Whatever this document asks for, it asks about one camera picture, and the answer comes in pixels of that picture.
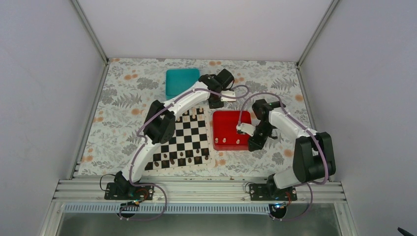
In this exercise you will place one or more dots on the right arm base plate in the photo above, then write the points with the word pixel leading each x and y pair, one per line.
pixel 261 192

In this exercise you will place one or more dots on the red plastic tray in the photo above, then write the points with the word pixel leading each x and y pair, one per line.
pixel 224 126

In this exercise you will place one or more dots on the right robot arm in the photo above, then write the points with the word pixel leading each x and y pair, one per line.
pixel 313 151

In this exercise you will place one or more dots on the aluminium rail frame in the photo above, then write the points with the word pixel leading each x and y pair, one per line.
pixel 195 190

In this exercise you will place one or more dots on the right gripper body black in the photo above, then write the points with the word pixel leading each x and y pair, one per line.
pixel 265 129

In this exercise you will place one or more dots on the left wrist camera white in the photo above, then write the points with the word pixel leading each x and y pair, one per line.
pixel 228 96

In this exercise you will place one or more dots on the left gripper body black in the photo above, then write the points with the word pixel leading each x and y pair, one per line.
pixel 212 104

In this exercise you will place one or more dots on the teal plastic box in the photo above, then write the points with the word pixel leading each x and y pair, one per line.
pixel 179 80

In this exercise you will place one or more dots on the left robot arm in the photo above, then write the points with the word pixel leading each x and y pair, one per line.
pixel 159 126

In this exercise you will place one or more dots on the floral patterned tablecloth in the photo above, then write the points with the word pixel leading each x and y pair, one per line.
pixel 132 85

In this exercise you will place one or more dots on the black white chessboard mat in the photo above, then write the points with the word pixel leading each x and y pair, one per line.
pixel 188 137

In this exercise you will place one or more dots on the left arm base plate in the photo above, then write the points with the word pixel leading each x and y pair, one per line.
pixel 113 192

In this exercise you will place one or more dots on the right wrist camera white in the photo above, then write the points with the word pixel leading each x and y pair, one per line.
pixel 246 128

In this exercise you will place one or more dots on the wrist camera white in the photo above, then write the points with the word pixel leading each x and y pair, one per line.
pixel 246 128
pixel 228 96

